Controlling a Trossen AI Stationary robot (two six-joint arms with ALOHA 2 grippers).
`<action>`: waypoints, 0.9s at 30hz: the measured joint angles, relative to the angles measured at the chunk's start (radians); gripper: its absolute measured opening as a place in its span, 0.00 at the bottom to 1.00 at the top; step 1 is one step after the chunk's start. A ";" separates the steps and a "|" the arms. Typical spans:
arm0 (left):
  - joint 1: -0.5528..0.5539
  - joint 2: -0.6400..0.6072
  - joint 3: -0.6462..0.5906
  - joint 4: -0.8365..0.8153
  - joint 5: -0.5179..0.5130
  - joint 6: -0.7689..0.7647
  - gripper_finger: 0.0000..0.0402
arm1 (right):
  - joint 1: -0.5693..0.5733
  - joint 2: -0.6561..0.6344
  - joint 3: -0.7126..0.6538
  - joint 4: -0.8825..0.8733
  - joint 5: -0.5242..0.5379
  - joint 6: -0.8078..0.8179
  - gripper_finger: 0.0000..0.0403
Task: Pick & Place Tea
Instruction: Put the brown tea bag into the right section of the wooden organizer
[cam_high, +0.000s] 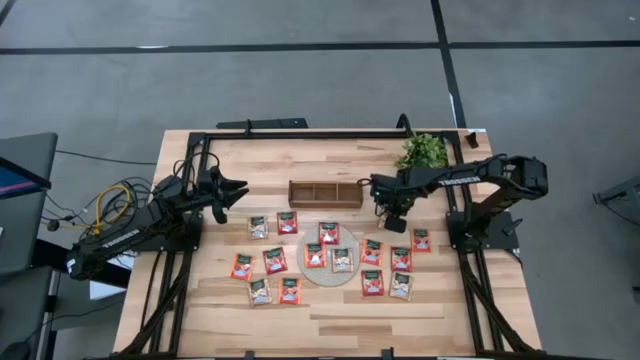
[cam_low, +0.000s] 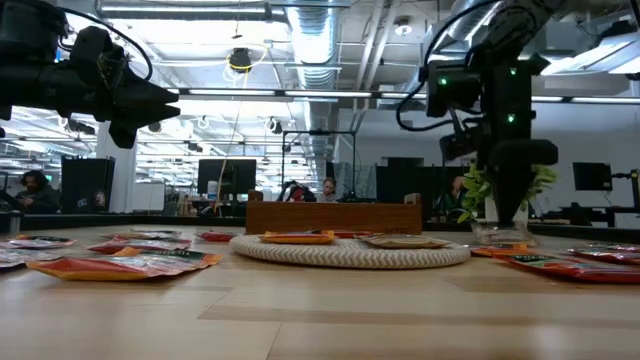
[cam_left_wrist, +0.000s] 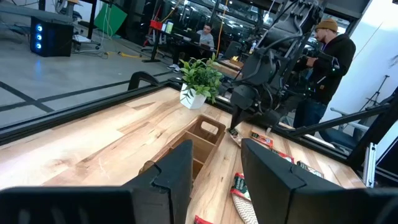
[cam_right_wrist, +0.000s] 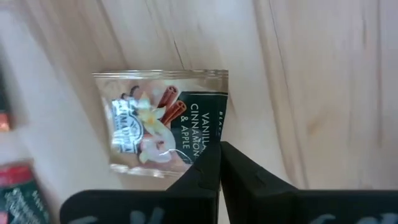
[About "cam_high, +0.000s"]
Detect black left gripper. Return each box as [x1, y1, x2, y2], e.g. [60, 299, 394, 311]
[196, 166, 251, 226]

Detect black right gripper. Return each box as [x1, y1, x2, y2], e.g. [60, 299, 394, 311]
[369, 169, 419, 235]

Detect beige vanilla tea sachet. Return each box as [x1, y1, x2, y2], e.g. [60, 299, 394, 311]
[247, 278, 274, 308]
[388, 272, 415, 302]
[247, 215, 270, 241]
[330, 247, 356, 274]

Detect orange peach tea sachet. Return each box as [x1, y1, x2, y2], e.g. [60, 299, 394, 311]
[303, 242, 328, 270]
[410, 228, 433, 254]
[359, 238, 385, 267]
[277, 277, 303, 306]
[229, 253, 257, 282]

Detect red strawberry tea sachet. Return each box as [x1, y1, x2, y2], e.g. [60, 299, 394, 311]
[389, 245, 414, 274]
[276, 210, 300, 236]
[360, 269, 386, 298]
[317, 221, 341, 246]
[261, 246, 289, 276]

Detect wooden three-compartment tea box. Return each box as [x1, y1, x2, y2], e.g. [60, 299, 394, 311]
[288, 180, 365, 210]

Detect green plant in white pot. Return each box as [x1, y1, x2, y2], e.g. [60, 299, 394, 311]
[393, 131, 450, 171]

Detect black flat bar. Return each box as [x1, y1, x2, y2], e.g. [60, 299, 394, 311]
[215, 117, 309, 131]

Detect round woven beige placemat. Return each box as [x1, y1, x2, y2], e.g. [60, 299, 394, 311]
[295, 223, 362, 289]

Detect black clamp lever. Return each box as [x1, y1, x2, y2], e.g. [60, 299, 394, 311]
[501, 216, 525, 237]

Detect black metal beam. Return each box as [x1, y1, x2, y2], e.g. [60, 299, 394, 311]
[32, 238, 131, 290]

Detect white paper sheet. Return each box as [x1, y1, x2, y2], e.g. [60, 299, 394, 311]
[88, 249, 137, 301]

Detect dark grey desk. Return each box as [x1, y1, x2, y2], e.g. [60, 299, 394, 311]
[0, 131, 59, 277]
[0, 264, 54, 360]

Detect laptop screen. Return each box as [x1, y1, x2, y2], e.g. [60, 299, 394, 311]
[0, 156, 52, 201]

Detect grey metal stand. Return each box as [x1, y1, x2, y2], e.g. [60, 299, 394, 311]
[592, 173, 640, 226]

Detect black computer mouse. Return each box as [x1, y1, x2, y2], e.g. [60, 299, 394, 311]
[0, 341, 31, 360]

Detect black hook bracket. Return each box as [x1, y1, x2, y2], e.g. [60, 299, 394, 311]
[396, 113, 416, 137]

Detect black aluminium table frame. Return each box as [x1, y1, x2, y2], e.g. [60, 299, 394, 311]
[107, 127, 546, 360]

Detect yellow cable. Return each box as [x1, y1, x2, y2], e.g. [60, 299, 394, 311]
[59, 183, 133, 232]

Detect thin black floor cable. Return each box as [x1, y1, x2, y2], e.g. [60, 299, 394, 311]
[53, 148, 159, 167]

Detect black cable bundle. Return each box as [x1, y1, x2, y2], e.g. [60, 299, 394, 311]
[42, 174, 156, 244]

